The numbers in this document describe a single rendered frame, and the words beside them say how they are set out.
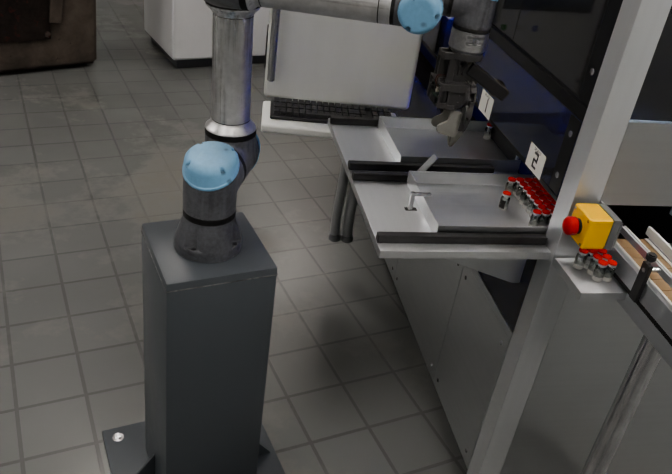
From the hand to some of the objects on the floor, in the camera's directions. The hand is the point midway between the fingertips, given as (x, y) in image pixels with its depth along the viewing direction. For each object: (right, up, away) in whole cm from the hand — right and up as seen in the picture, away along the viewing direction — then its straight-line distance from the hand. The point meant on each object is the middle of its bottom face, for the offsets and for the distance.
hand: (454, 140), depth 154 cm
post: (+15, -98, +54) cm, 113 cm away
